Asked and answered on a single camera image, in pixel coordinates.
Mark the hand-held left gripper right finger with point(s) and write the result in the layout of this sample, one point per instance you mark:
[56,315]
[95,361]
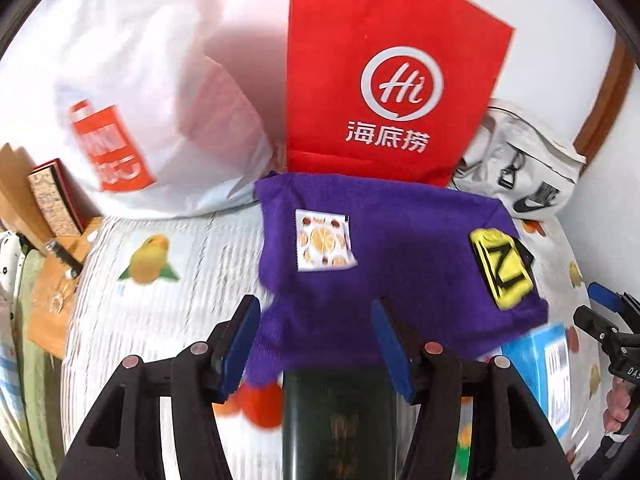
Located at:
[392,355]

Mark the brown wooden door frame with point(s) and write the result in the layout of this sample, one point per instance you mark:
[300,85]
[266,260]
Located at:
[607,100]

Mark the green striped cloth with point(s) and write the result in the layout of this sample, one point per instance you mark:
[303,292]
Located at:
[30,385]

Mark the white plastic bag orange label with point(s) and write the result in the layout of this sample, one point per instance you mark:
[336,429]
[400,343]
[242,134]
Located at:
[150,60]

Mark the dark green booklet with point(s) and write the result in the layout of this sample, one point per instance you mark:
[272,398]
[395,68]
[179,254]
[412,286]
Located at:
[335,420]

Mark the person's right hand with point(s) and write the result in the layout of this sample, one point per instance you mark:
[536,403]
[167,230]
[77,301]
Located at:
[617,405]

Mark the light grey sports bag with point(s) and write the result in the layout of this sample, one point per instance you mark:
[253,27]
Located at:
[530,160]

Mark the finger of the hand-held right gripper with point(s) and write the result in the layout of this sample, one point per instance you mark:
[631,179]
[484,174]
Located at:
[605,297]
[595,322]

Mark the small dark tool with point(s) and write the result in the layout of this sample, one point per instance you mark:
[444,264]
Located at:
[62,255]

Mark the wooden nightstand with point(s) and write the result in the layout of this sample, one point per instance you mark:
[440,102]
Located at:
[50,300]

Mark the fruit-print bed sheet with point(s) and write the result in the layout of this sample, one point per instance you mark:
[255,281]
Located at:
[150,320]

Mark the white black-dotted object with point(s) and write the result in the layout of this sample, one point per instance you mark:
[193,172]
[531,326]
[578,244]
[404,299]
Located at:
[9,265]

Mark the red-edged book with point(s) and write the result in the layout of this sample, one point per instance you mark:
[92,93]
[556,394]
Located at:
[55,200]

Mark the light blue box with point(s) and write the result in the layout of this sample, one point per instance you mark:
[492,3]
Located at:
[540,365]

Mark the orange-print white sachet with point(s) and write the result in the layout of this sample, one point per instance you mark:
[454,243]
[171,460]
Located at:
[322,240]

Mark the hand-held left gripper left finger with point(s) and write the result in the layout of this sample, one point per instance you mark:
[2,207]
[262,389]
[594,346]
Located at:
[240,355]

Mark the red paper bag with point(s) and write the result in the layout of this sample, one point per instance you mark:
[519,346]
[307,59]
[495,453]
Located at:
[350,35]

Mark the yellow black pouch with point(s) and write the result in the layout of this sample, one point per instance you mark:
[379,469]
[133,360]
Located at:
[502,270]

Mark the purple cloth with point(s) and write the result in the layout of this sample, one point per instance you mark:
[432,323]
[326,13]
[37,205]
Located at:
[400,260]

